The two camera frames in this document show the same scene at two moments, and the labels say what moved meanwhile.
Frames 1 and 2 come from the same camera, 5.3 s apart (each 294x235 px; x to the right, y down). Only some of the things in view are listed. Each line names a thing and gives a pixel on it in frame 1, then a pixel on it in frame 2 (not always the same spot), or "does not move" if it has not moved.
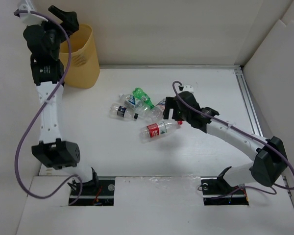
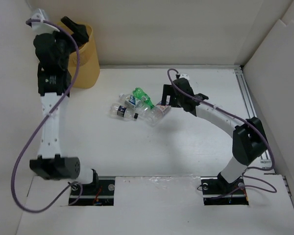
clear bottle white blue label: [132, 101] does not move
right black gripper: [171, 103] to [168, 90]
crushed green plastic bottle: [139, 93] does not move
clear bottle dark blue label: [116, 110] does not move
